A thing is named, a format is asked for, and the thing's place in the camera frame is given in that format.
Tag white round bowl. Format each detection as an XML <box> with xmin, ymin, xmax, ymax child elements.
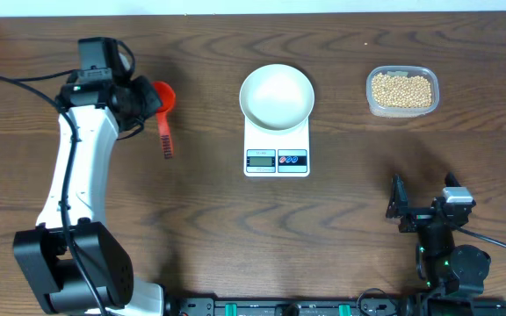
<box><xmin>239</xmin><ymin>64</ymin><xmax>315</xmax><ymax>133</ymax></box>

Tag soybeans in container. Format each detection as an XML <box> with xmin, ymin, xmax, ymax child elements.
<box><xmin>371</xmin><ymin>74</ymin><xmax>432</xmax><ymax>108</ymax></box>

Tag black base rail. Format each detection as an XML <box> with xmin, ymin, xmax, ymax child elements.
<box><xmin>164</xmin><ymin>297</ymin><xmax>506</xmax><ymax>316</ymax></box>

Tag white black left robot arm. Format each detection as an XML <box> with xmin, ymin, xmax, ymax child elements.
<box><xmin>13</xmin><ymin>76</ymin><xmax>164</xmax><ymax>315</ymax></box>

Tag red plastic measuring scoop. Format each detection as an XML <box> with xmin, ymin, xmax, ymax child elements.
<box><xmin>152</xmin><ymin>82</ymin><xmax>176</xmax><ymax>159</ymax></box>

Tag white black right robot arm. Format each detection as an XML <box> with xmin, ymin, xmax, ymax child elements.
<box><xmin>386</xmin><ymin>173</ymin><xmax>506</xmax><ymax>316</ymax></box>

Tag white digital kitchen scale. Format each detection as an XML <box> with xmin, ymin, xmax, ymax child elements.
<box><xmin>243</xmin><ymin>119</ymin><xmax>311</xmax><ymax>177</ymax></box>

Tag clear plastic container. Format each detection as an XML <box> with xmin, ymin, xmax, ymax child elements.
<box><xmin>366</xmin><ymin>65</ymin><xmax>440</xmax><ymax>119</ymax></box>

